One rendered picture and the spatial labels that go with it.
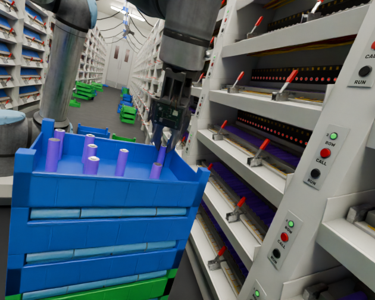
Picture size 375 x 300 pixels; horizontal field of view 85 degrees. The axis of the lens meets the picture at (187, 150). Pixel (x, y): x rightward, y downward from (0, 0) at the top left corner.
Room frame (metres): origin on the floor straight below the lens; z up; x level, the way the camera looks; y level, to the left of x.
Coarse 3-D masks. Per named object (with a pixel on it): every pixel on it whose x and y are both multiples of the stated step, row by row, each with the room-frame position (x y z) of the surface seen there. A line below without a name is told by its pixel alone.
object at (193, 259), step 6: (150, 144) 2.25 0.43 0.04; (186, 246) 0.83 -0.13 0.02; (192, 246) 0.80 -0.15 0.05; (192, 252) 0.77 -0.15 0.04; (192, 258) 0.75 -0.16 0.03; (192, 264) 0.74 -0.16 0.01; (198, 264) 0.70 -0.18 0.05; (198, 270) 0.69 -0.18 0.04; (198, 276) 0.67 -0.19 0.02; (204, 276) 0.65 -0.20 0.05; (198, 282) 0.66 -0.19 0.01; (204, 282) 0.63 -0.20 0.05; (204, 288) 0.62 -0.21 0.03; (204, 294) 0.61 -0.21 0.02; (210, 294) 0.59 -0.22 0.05
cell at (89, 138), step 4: (88, 136) 0.41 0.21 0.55; (92, 136) 0.42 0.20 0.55; (88, 140) 0.41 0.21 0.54; (92, 140) 0.41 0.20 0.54; (84, 144) 0.41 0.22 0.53; (88, 144) 0.41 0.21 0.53; (84, 148) 0.41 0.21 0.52; (84, 152) 0.41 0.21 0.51; (84, 156) 0.41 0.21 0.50; (84, 160) 0.41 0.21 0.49
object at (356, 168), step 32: (352, 64) 0.42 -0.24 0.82; (352, 96) 0.39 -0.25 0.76; (320, 128) 0.42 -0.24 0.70; (352, 128) 0.37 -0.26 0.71; (352, 160) 0.35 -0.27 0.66; (288, 192) 0.43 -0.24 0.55; (320, 192) 0.37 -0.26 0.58; (352, 192) 0.36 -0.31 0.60; (288, 256) 0.37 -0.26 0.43; (320, 256) 0.37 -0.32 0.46
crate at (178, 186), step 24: (48, 120) 0.39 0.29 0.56; (72, 144) 0.43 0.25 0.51; (96, 144) 0.45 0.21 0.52; (120, 144) 0.48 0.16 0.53; (144, 144) 0.51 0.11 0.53; (24, 168) 0.23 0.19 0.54; (72, 168) 0.37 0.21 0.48; (144, 168) 0.48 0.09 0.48; (168, 168) 0.52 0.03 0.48; (24, 192) 0.24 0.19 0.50; (48, 192) 0.25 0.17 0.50; (72, 192) 0.26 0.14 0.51; (96, 192) 0.28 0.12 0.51; (120, 192) 0.30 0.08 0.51; (144, 192) 0.32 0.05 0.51; (168, 192) 0.34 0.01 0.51; (192, 192) 0.36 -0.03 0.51
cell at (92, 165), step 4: (88, 160) 0.30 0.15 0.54; (92, 160) 0.30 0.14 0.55; (96, 160) 0.31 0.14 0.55; (88, 164) 0.30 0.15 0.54; (92, 164) 0.30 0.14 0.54; (96, 164) 0.30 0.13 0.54; (88, 168) 0.30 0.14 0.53; (92, 168) 0.30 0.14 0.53; (96, 168) 0.31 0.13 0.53; (88, 172) 0.30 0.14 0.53; (92, 172) 0.30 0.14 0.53; (96, 172) 0.31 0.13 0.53
